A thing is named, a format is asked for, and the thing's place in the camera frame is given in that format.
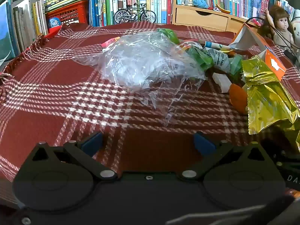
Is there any black model bicycle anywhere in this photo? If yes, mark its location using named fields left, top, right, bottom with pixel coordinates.
left=114, top=3, right=157, bottom=24

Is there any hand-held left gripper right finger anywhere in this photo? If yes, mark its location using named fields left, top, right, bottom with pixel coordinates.
left=177, top=131, right=268, bottom=181

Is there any brown haired doll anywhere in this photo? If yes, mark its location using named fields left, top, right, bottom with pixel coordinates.
left=259, top=5, right=297, bottom=50

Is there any colourful candy wrapper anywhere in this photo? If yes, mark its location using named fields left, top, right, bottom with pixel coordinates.
left=101, top=37, right=120, bottom=52

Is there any wooden drawer organizer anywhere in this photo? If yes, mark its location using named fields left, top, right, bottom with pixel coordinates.
left=172, top=0, right=258, bottom=33

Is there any blue yarn ball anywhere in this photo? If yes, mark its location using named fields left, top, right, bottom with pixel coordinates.
left=192, top=0, right=209, bottom=9

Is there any small red white toy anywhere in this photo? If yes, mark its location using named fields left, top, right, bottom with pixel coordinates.
left=207, top=5, right=231, bottom=14

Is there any rolled white paper tube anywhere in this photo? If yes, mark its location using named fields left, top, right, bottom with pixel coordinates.
left=203, top=40, right=242, bottom=52

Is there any white rabbit plush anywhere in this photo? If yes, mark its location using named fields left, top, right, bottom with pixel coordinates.
left=291, top=17, right=300, bottom=61

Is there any black cable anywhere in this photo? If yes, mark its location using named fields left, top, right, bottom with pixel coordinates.
left=244, top=16, right=300, bottom=52

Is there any red plastic crate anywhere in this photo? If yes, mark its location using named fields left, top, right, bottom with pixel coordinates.
left=45, top=0, right=89, bottom=32

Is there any green wrapper with white label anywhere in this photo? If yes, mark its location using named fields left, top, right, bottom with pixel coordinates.
left=186, top=46, right=244, bottom=77

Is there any clear plastic bag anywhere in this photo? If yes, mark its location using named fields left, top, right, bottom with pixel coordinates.
left=73, top=30, right=207, bottom=125

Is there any red plaid blanket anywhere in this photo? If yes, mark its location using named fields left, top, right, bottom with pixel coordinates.
left=0, top=21, right=300, bottom=202

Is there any orange and white carton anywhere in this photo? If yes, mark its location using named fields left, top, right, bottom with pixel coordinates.
left=228, top=23, right=287, bottom=81

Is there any row of thin pale books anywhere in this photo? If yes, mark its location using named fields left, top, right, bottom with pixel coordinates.
left=0, top=0, right=49, bottom=62

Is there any gold foil packet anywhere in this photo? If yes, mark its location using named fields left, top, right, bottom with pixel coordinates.
left=241, top=56, right=300, bottom=135

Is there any orange peel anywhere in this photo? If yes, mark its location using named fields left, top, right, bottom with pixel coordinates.
left=228, top=83, right=249, bottom=113

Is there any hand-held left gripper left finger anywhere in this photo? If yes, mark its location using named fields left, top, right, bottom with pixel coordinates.
left=31, top=131, right=118, bottom=181

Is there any red brown snack packet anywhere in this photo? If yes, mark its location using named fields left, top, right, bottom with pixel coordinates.
left=179, top=40, right=204, bottom=51

